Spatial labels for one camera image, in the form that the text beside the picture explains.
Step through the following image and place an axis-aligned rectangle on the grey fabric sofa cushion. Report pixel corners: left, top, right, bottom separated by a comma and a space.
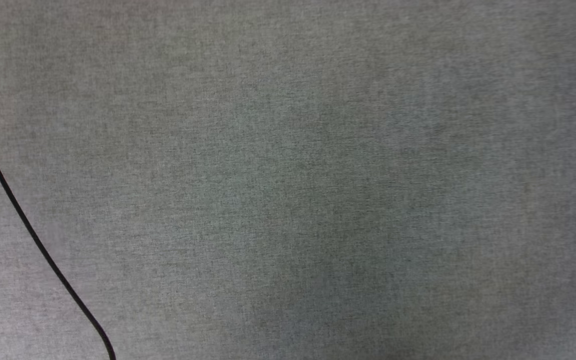
0, 0, 576, 360

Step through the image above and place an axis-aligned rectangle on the thin black cable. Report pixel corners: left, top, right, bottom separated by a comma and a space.
0, 101, 117, 360

